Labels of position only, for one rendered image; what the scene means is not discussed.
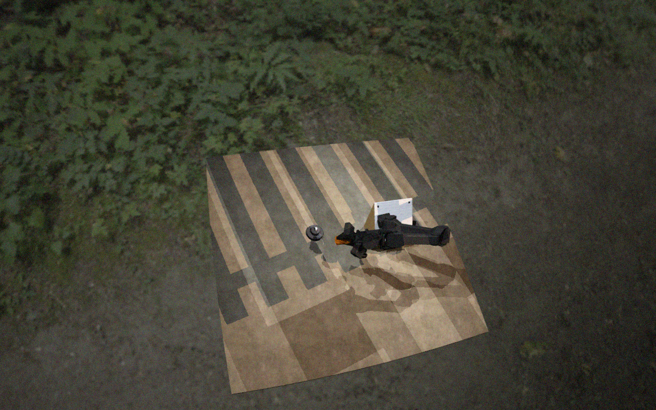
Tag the orange knob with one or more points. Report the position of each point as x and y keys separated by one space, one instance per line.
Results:
x=341 y=242

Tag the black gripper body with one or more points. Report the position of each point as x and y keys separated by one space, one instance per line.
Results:
x=351 y=235

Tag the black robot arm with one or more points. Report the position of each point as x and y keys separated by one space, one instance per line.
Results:
x=397 y=235

